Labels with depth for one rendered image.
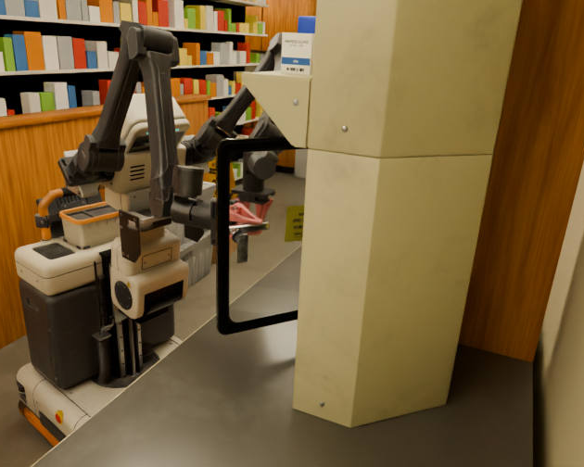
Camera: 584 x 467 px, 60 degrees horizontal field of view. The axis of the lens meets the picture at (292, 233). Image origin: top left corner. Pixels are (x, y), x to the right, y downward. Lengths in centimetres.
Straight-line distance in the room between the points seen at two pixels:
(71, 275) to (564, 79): 160
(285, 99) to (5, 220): 227
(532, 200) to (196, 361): 74
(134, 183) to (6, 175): 127
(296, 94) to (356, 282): 29
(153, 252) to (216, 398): 89
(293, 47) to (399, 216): 31
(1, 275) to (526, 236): 248
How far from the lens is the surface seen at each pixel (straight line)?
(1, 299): 299
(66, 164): 160
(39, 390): 226
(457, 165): 81
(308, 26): 95
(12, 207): 290
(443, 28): 76
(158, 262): 182
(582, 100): 107
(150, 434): 93
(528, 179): 109
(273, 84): 77
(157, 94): 122
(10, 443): 248
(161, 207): 115
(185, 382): 103
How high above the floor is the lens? 156
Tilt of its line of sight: 21 degrees down
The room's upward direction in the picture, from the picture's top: 3 degrees clockwise
